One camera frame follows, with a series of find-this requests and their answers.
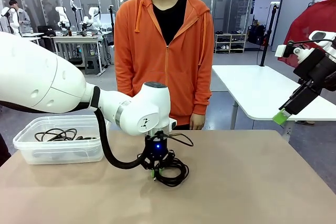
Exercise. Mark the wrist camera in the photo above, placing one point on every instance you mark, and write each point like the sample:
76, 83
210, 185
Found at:
173, 124
284, 51

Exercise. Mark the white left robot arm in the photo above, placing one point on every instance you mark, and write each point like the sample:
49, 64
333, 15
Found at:
39, 77

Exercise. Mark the long white desk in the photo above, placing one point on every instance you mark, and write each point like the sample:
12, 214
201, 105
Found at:
34, 35

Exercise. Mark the person's left forearm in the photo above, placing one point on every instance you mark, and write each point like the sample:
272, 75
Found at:
202, 95

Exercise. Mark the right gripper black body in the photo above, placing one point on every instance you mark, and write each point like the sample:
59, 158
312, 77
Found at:
315, 66

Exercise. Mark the person's left hand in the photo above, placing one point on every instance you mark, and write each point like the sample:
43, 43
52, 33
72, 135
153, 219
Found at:
197, 122

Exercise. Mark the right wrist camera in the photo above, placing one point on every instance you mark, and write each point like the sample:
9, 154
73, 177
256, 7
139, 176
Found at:
284, 51

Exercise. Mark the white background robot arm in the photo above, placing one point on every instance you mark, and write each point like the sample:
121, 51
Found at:
6, 14
93, 18
63, 16

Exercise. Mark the clear plastic storage box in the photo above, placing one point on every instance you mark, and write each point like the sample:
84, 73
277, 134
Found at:
65, 153

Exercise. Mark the person in orange hoodie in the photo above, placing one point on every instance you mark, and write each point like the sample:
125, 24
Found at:
162, 51

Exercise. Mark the black office chair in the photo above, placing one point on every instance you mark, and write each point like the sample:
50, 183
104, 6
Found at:
46, 31

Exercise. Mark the person's right forearm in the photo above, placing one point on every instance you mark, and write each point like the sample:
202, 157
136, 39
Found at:
123, 85

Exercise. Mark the white lab desk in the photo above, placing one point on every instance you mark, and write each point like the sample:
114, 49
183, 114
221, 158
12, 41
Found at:
76, 37

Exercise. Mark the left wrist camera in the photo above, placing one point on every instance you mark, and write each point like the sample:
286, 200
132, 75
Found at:
173, 124

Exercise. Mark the black tripod pole stand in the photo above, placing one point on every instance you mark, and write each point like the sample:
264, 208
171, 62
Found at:
270, 24

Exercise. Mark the man in grey hoodie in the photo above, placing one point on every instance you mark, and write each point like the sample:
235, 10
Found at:
21, 19

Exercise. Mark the wooden shoe rack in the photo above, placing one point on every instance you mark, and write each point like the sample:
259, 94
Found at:
233, 43

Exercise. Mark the grey plastic stool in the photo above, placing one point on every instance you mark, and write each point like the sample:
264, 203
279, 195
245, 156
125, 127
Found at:
92, 64

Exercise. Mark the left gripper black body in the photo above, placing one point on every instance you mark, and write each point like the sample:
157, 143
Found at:
157, 146

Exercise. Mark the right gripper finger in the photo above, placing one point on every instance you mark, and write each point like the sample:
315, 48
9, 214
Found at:
308, 102
296, 95

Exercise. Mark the thin black tripod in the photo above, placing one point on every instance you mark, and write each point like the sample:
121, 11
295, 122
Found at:
112, 24

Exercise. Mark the large white table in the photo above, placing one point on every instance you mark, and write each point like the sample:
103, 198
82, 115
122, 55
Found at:
262, 90

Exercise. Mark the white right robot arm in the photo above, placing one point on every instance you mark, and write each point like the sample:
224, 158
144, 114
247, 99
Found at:
323, 39

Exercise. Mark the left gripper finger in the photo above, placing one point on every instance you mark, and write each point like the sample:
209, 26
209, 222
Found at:
147, 163
168, 159

